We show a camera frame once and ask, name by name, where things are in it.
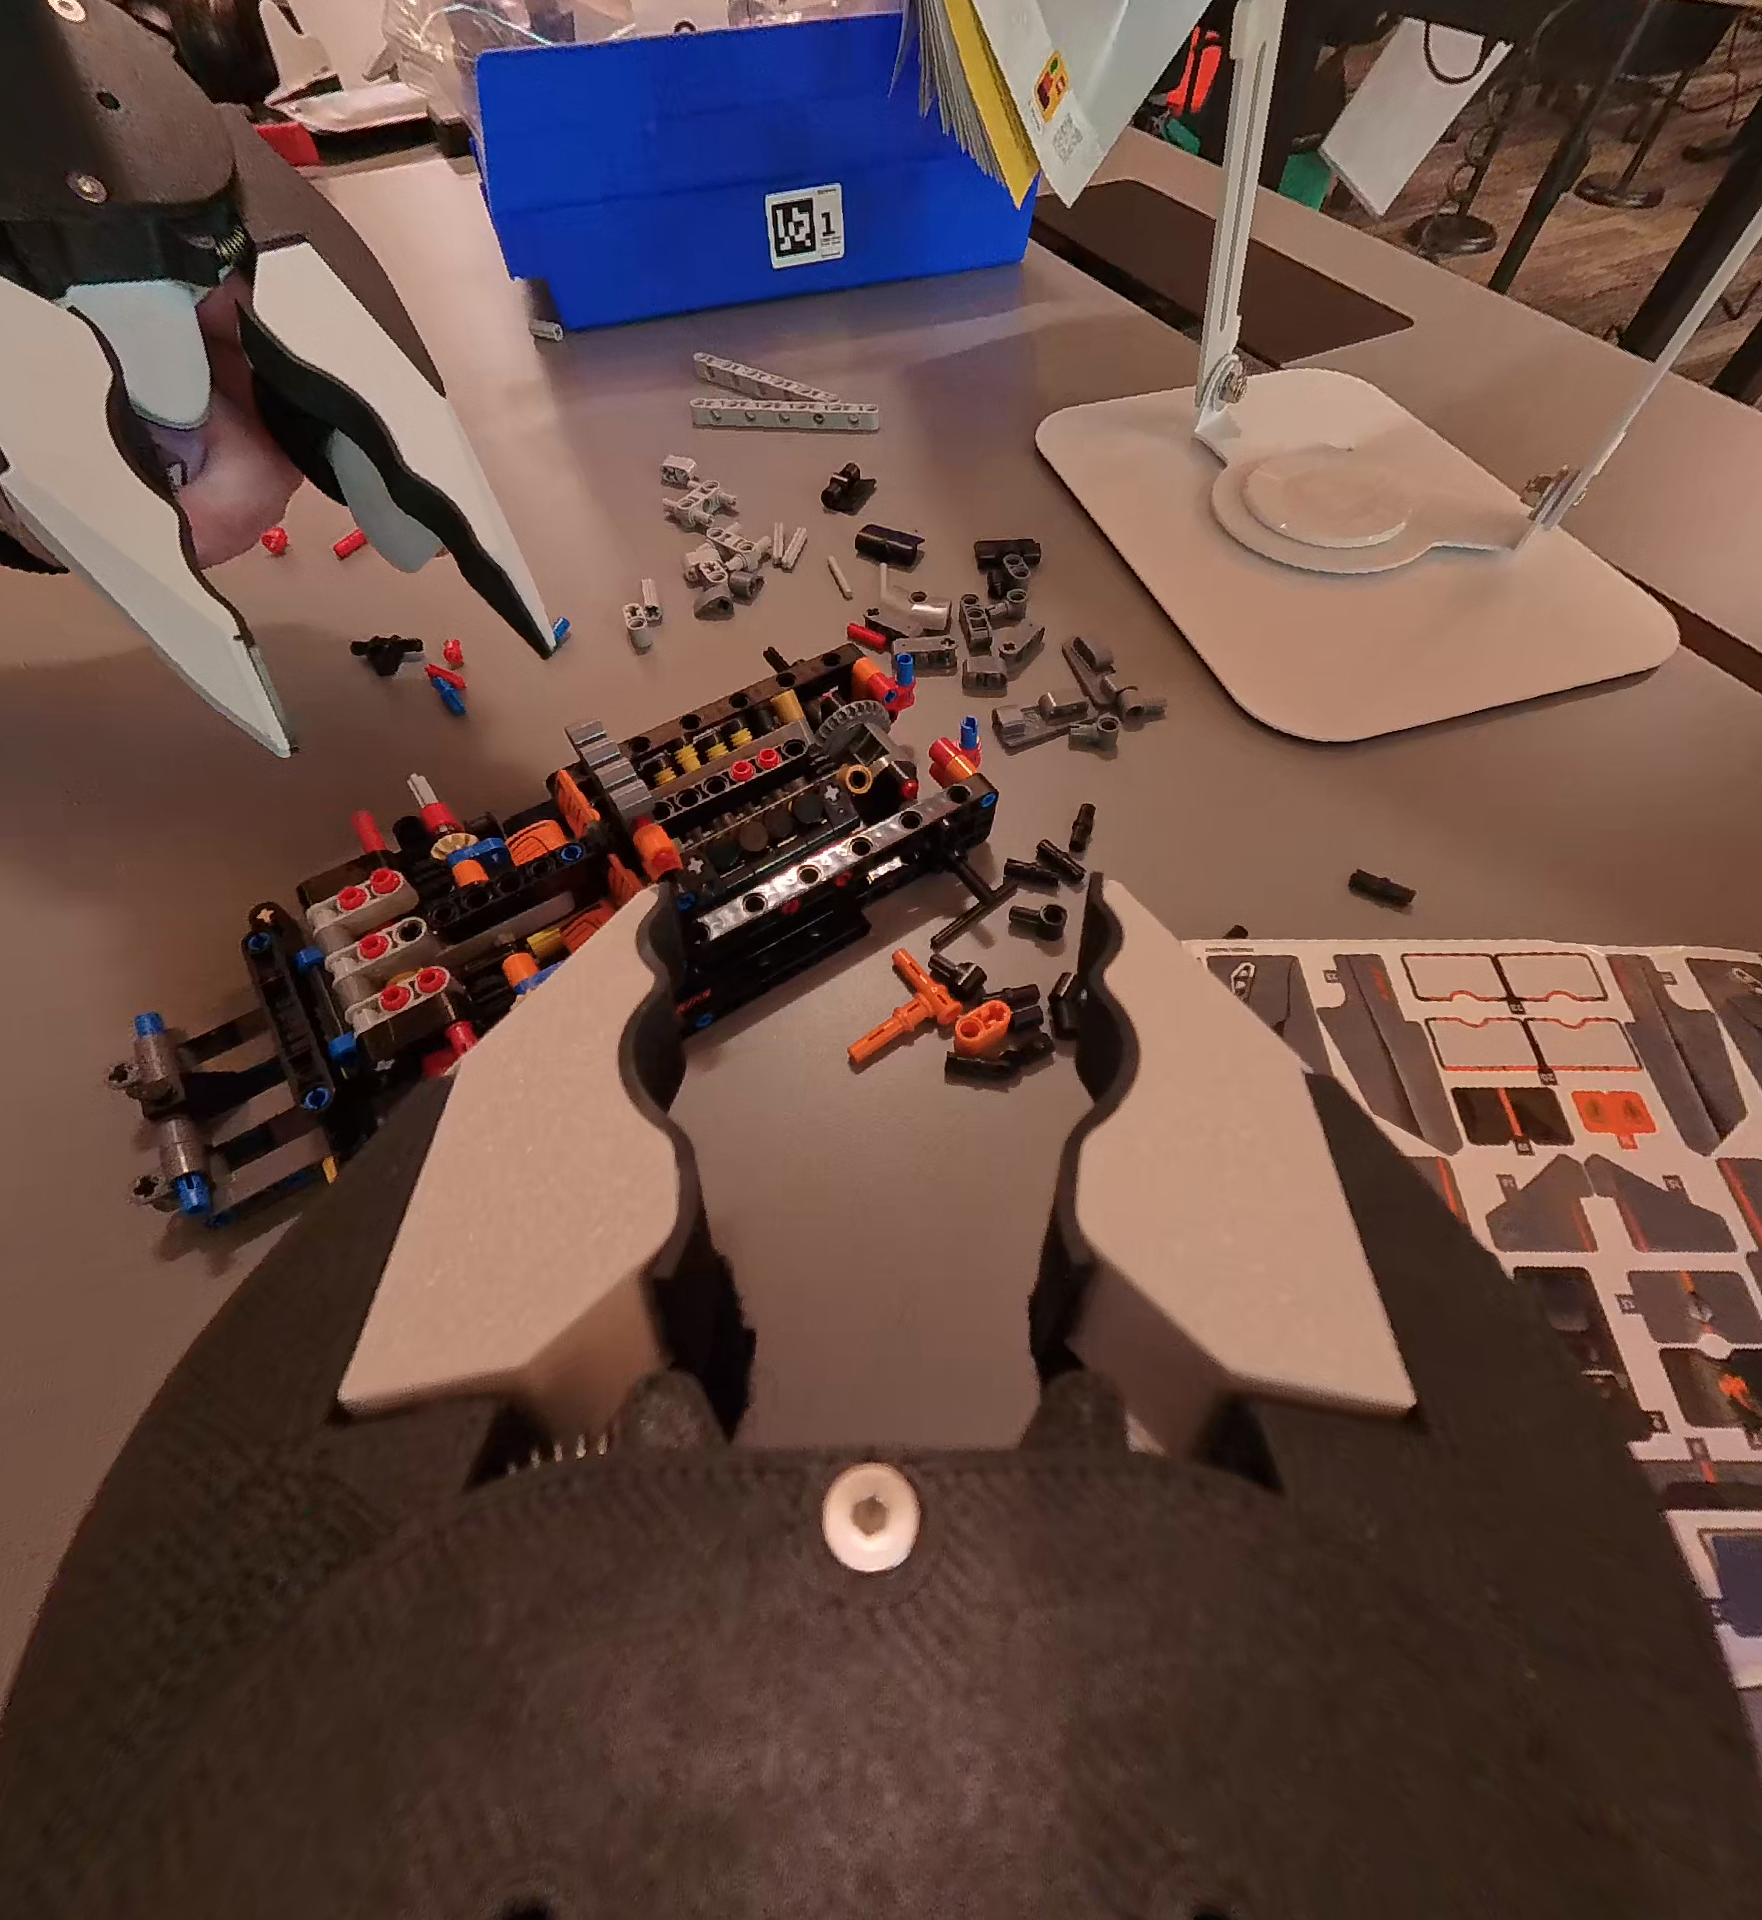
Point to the pile of light grey lego connectors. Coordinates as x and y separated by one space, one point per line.
716 578

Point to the blue plastic bin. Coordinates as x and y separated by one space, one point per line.
641 150

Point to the long grey lego beam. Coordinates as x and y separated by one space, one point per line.
761 376
784 415

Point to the white stand base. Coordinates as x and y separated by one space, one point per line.
1422 630

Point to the lego instruction booklet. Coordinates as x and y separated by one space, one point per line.
1016 76

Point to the small grey lego tube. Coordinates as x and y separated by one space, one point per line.
544 314

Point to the orange lego connector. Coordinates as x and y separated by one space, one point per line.
986 1026

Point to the black lego axle connector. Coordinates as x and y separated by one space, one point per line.
385 650

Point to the person's left hand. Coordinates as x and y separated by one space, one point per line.
245 502

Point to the clear plastic bag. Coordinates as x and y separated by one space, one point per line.
521 30

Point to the black and orange lego model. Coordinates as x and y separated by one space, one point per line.
790 839

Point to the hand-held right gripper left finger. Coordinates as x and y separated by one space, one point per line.
521 1200

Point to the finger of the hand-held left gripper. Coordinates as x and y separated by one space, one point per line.
401 405
88 510

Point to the orange lego axle pin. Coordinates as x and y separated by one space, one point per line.
895 1022

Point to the single black lego pin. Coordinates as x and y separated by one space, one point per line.
1379 885

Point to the white paper sheet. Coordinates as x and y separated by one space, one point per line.
1405 114

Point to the light grey lego elbow piece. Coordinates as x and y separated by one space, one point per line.
918 607

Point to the pile of black lego pins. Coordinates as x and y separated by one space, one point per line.
1038 919

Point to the pile of dark grey lego connectors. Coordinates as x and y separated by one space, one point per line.
1030 721

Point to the black table frame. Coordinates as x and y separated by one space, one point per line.
1737 196

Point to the grey lego axle connector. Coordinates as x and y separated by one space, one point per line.
641 617

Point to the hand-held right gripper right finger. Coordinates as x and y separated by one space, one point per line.
1226 1200

